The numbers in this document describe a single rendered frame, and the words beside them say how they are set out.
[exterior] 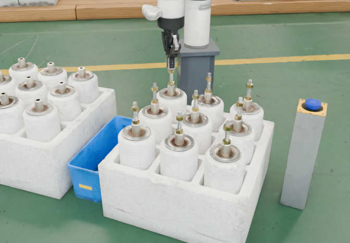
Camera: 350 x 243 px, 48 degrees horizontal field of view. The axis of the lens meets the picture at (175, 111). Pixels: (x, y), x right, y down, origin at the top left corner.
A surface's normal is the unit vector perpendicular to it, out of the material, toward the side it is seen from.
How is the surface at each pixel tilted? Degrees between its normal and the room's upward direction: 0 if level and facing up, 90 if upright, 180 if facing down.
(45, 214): 0
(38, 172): 90
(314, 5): 90
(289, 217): 0
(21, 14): 90
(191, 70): 90
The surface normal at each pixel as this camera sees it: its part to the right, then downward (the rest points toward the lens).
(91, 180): -0.35, 0.50
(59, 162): 0.95, 0.16
